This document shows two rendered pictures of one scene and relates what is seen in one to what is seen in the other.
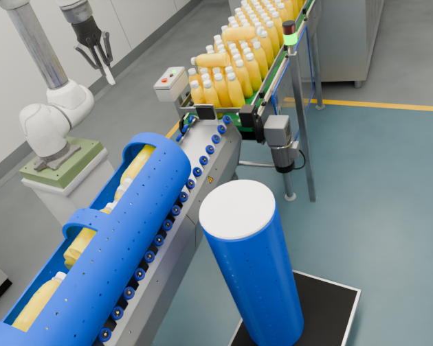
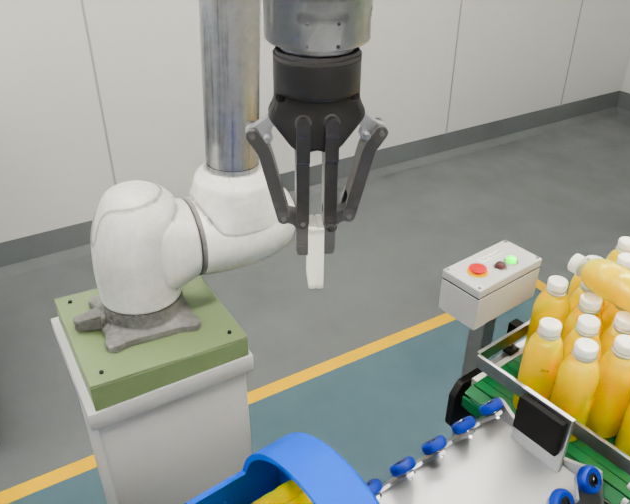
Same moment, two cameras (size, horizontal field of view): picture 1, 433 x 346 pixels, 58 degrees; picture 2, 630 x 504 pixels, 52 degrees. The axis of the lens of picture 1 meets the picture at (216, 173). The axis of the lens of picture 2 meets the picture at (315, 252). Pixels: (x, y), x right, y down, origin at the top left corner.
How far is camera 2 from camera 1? 0.87 m
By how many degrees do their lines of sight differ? 17
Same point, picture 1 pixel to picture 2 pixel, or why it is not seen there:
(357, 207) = not seen: outside the picture
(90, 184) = (171, 419)
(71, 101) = (234, 217)
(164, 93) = (461, 298)
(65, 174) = (120, 379)
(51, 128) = (151, 257)
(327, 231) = not seen: outside the picture
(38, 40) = (231, 49)
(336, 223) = not seen: outside the picture
